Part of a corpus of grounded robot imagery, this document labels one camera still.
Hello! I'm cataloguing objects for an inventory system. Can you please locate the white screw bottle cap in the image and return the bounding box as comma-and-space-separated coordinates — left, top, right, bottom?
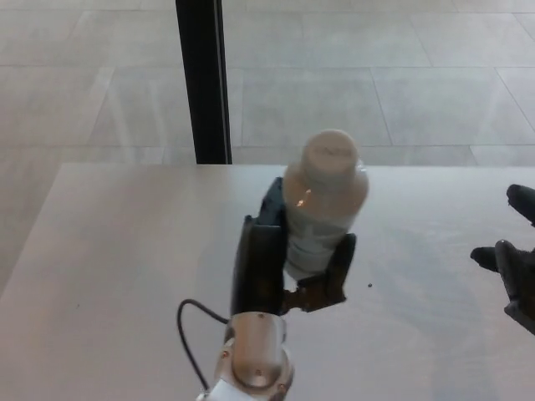
301, 129, 361, 189

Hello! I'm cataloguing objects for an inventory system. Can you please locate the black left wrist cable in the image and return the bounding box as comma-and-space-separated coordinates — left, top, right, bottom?
176, 298, 230, 390

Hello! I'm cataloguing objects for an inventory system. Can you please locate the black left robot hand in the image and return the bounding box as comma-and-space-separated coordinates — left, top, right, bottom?
231, 175, 358, 318

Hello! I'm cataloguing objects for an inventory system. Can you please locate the white plastic bottle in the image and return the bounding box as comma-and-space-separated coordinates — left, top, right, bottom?
280, 162, 371, 282

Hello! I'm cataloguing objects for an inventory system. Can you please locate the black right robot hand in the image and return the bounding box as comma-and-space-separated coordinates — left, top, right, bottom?
470, 183, 535, 335

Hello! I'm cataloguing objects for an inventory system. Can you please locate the black vertical frame post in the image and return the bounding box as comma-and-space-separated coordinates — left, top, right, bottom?
175, 0, 233, 165

